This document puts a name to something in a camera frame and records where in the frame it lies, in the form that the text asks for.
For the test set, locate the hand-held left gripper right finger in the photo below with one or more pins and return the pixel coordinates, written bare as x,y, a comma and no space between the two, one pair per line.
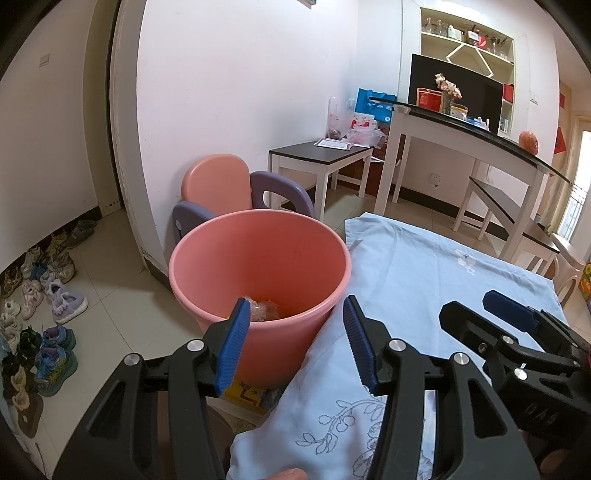
360,346

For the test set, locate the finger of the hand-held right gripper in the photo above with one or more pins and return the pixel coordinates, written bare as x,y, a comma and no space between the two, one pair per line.
508,308
466,323

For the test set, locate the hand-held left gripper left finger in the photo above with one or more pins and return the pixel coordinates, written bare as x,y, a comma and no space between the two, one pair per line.
233,346

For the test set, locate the pink plastic bucket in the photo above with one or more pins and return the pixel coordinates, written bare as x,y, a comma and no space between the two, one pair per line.
258,258

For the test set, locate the yellow printed box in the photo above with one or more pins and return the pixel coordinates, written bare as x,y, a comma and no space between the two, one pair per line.
249,394

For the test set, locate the beige plastic stool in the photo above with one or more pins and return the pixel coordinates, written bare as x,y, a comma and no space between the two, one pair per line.
570,263

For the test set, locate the light blue tablecloth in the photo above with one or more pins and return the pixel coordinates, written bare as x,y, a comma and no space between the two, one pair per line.
415,258

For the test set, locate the colourful printed box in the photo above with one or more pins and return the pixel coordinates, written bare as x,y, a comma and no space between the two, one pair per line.
586,281

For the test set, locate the white bench dark seat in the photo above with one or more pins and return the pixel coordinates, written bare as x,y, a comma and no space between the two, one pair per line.
498,198

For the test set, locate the pink and purple child chair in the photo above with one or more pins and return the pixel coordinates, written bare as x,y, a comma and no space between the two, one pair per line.
217,184

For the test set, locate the red round fruit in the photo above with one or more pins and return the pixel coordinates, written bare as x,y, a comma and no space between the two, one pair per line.
529,141

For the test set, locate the red paper decoration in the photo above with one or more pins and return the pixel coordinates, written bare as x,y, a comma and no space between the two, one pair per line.
561,143

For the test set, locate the row of shoes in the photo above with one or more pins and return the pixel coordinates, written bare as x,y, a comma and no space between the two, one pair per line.
60,302

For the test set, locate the white dining table glass top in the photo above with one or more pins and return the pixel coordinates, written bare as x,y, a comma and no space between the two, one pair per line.
438,134

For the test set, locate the white bench with papers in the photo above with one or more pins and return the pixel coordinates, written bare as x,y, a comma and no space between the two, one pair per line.
304,154

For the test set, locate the yellow lidded container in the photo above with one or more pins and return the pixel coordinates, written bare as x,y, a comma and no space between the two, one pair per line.
458,110

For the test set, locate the white paper sheet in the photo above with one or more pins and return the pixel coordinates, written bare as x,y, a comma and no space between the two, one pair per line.
334,144

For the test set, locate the white plastic bag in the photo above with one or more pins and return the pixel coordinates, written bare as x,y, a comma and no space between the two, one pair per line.
364,136

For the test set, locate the small red box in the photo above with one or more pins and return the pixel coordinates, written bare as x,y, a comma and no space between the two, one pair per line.
508,92

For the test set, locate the clear bag with dark contents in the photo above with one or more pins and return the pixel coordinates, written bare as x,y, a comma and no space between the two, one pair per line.
334,122

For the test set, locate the flower bouquet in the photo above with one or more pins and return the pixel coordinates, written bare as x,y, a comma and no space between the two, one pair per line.
447,87

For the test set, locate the blue shopping bag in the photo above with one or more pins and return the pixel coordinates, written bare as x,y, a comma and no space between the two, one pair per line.
374,108

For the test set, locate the black monitor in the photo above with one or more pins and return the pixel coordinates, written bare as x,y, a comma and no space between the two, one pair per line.
425,74

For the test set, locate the wall socket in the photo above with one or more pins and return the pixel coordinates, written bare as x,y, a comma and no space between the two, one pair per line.
434,177

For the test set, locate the white wall shelf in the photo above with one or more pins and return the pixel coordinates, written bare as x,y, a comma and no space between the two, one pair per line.
465,44

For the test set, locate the wall light switch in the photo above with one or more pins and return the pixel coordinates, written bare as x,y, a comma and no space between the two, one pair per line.
45,59

